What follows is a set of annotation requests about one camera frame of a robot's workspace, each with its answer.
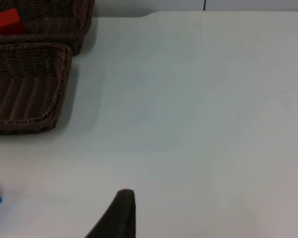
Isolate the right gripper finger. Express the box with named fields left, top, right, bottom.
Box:
left=84, top=189, right=136, bottom=238

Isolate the red cube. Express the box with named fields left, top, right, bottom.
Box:
left=0, top=7, right=26, bottom=35

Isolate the dark brown wicker basket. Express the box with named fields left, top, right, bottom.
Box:
left=0, top=0, right=95, bottom=57
left=0, top=42, right=74, bottom=136

